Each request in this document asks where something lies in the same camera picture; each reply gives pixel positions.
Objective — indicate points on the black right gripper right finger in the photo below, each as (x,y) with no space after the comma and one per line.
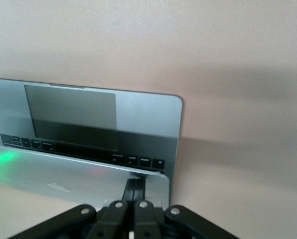
(151,221)

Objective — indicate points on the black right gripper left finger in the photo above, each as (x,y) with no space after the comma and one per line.
(106,219)

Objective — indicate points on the grey laptop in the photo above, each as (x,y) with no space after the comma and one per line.
(143,117)

